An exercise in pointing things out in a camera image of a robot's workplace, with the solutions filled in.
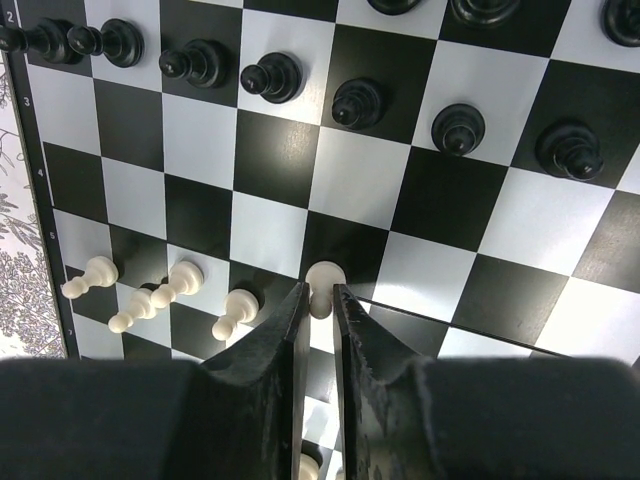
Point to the floral tablecloth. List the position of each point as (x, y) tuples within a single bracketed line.
[(29, 322)]

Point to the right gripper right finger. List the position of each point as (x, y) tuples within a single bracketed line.
[(408, 416)]

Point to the black and grey chessboard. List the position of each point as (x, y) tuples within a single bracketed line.
[(478, 186)]

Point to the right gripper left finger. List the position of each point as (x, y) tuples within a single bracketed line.
[(237, 415)]

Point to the white pawn small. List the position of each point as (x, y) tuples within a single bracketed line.
[(321, 277)]

